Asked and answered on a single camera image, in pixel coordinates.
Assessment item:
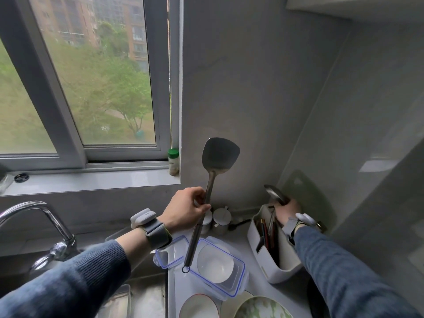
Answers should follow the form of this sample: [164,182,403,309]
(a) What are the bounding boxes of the person's left hand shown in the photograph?
[161,187,212,234]

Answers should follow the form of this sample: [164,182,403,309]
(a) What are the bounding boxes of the person's right hand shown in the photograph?
[275,198,302,226]

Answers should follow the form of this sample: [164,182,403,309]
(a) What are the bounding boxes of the steel ladle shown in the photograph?
[264,185,289,240]

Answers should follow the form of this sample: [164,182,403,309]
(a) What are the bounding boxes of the steel spatula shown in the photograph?
[182,137,240,274]

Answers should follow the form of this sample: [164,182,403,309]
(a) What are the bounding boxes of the person's right forearm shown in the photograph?
[293,225,422,318]

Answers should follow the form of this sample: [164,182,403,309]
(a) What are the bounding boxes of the person's left forearm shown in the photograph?
[0,225,166,318]

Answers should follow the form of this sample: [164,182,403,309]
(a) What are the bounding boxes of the small white seasoning jar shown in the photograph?
[200,208,213,235]

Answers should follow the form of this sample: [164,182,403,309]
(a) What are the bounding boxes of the large white seasoning jar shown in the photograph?
[212,205,231,236]

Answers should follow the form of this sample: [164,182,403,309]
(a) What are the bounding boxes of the white tracker on grey wristband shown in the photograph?
[282,213,319,246]
[130,209,173,251]

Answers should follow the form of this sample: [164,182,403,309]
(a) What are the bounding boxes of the bundle of dark chopsticks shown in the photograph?
[256,218,281,262]

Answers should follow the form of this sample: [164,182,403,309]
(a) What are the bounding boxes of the translucent grey cutting board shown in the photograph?
[282,169,338,234]

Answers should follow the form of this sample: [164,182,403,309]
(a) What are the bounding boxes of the small black spoon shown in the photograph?
[229,219,252,231]

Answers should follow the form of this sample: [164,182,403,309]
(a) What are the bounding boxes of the white utensil holder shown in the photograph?
[247,203,304,284]

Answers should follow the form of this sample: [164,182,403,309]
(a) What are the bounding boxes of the clear lid with blue seal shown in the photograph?
[153,235,190,269]

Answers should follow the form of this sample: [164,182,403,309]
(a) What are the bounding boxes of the plain white bowl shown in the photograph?
[196,243,234,284]

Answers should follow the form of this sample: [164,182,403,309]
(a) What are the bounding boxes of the green-lidded spice jar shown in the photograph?
[167,148,180,176]

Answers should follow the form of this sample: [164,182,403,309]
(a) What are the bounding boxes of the clear container with blue seal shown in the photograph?
[188,236,249,301]

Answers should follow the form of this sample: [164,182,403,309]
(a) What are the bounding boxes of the white bowl with red rim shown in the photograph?
[179,293,221,318]

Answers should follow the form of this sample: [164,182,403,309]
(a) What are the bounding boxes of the cream plate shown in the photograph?
[220,290,256,318]

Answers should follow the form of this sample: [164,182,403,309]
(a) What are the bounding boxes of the steel sink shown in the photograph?
[0,228,170,318]

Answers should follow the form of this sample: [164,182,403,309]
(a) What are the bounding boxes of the green patterned bowl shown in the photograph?
[233,296,294,318]

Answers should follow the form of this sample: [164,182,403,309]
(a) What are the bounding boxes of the metal tray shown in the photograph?
[95,284,133,318]

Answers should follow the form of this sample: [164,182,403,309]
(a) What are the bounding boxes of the chrome faucet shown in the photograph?
[0,201,79,273]

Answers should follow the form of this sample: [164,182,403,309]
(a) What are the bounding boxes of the grey sliding window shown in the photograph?
[0,0,181,171]

